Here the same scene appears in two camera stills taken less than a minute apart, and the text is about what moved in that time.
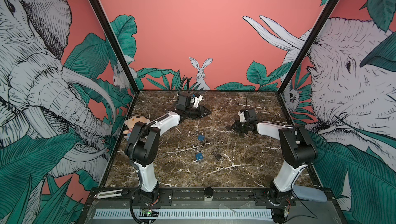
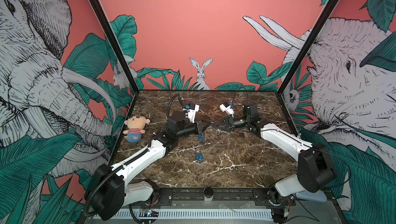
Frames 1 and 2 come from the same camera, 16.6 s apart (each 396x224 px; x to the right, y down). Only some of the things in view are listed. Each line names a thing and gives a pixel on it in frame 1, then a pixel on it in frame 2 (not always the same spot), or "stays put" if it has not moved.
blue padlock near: x=199 y=156 stays put
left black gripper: x=201 y=112 -> x=199 y=128
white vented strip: x=186 y=213 stays put
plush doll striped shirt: x=130 y=122 stays put
